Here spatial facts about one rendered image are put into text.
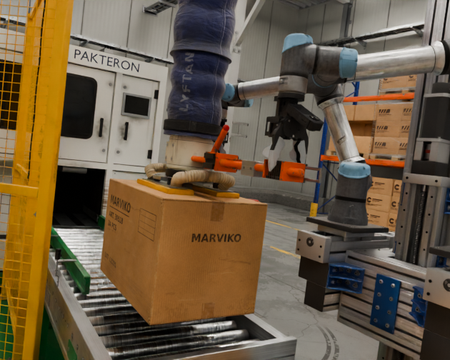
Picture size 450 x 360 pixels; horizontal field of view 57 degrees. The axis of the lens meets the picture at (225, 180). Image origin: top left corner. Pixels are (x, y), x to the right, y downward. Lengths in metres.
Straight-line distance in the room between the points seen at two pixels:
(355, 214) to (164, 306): 0.76
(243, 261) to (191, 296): 0.22
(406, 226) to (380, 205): 7.86
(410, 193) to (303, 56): 0.70
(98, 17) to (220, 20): 9.13
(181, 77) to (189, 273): 0.70
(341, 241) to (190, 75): 0.81
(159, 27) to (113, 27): 1.23
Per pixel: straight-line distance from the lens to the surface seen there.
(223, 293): 1.45
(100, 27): 10.62
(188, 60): 1.55
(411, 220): 1.59
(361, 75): 1.27
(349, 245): 1.60
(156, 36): 11.15
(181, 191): 1.42
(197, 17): 1.57
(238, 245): 1.43
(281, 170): 1.04
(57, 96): 1.86
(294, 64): 1.11
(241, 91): 1.78
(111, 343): 1.61
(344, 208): 1.61
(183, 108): 1.52
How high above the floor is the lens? 1.23
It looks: 3 degrees down
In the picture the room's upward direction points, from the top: 7 degrees clockwise
